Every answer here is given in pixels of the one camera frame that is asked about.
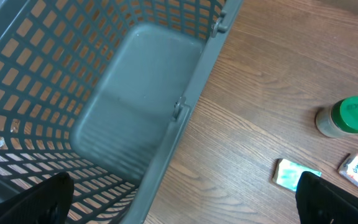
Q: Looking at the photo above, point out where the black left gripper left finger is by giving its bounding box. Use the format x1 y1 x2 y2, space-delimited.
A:
0 172 74 224

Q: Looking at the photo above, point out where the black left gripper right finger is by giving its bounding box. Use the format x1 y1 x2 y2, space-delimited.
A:
295 171 358 224

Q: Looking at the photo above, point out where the teal tissue pack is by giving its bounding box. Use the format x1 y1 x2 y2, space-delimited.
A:
272 159 322 192

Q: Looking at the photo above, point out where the green lid jar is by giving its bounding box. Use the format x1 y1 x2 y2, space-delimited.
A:
315 96 358 138

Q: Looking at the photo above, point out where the grey plastic basket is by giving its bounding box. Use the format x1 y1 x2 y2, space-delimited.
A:
0 0 242 223

